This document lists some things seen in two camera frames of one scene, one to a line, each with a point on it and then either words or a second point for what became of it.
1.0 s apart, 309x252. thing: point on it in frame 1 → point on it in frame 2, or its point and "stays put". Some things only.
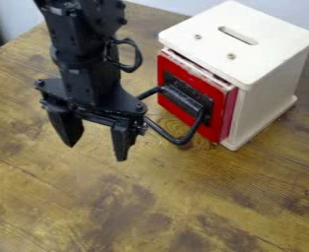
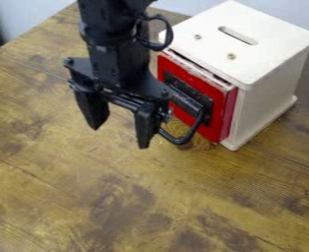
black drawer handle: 192,96 stays put
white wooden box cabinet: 252,51 stays put
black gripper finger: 69,127 → 94,106
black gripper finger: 124,131 → 147,123
